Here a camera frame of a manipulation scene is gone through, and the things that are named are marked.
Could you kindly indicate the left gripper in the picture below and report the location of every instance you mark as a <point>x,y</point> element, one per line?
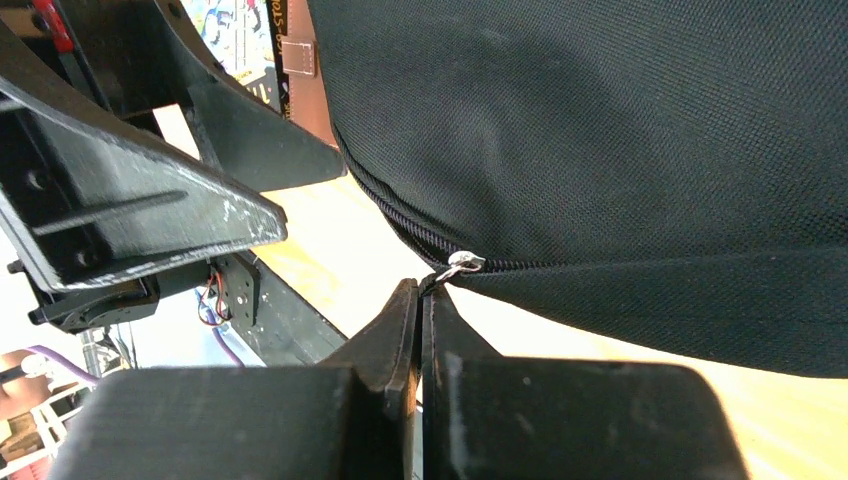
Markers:
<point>88,200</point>

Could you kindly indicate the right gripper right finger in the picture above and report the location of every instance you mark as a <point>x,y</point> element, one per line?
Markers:
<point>488,416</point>

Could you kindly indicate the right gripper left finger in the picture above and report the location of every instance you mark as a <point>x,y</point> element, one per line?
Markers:
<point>349,416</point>

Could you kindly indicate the Treehouse storey book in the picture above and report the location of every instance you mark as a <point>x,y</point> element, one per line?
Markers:
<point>239,34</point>

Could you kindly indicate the black backpack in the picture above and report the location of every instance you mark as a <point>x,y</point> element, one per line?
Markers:
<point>667,173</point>

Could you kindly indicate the brown leather wallet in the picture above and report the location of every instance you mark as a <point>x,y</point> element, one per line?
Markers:
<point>300,60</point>

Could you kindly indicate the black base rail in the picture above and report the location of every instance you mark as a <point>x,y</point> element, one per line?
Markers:
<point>274,320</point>

